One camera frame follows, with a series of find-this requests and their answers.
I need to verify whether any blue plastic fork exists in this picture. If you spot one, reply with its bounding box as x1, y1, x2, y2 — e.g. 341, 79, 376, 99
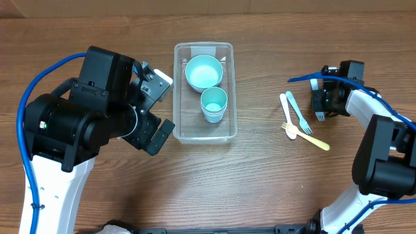
310, 79, 325, 122

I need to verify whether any green plastic fork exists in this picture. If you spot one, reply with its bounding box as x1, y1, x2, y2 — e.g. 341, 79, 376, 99
285, 91, 312, 135

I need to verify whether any pink plastic cup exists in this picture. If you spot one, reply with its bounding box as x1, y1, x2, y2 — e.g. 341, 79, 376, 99
202, 108, 226, 118

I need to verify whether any blue plastic cup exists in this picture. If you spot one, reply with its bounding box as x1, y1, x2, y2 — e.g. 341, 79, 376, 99
205, 115, 223, 124

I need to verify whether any white plastic spoon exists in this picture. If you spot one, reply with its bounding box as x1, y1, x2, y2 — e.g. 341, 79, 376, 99
279, 94, 296, 140

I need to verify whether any yellow plastic fork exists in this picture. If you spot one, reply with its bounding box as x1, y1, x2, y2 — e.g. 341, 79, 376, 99
281, 122, 330, 151

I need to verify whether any green plastic cup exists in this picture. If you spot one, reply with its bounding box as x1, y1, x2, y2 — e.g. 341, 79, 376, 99
201, 87, 228, 111

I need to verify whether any green plastic bowl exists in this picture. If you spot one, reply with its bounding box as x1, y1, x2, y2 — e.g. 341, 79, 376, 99
185, 55, 224, 80

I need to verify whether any blue plastic bowl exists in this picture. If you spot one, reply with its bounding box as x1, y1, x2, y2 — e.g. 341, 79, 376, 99
186, 78, 222, 88

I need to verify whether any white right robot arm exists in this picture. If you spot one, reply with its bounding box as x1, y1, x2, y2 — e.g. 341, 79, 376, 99
304, 60, 415, 233

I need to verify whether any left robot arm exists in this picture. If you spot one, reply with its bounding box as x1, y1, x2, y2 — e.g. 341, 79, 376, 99
16, 46, 174, 233

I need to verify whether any clear plastic container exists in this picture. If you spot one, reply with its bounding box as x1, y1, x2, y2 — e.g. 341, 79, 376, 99
173, 42, 237, 144

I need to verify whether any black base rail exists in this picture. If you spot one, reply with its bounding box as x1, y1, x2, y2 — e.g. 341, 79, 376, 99
76, 219, 365, 234

